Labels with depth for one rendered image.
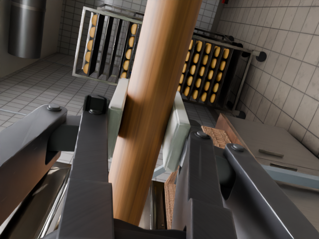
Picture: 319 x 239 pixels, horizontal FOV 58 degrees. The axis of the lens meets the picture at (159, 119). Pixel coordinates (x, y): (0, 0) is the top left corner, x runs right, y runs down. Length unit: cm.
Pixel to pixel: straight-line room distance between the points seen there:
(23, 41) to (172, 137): 318
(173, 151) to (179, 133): 1
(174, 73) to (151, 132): 4
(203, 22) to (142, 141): 507
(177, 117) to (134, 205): 7
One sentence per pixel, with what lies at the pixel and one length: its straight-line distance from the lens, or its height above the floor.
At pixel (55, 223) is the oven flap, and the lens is 138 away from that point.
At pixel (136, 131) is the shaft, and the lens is 18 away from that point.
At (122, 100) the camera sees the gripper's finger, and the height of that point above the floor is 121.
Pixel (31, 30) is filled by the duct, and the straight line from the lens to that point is 329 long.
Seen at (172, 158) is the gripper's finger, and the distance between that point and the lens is 16.
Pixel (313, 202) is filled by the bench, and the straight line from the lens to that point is 132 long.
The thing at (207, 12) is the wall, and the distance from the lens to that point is 524.
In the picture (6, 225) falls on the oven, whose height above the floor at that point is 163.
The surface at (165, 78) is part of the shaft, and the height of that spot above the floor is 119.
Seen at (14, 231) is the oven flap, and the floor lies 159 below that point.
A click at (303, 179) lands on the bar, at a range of 136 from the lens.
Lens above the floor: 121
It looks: 7 degrees down
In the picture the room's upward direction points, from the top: 77 degrees counter-clockwise
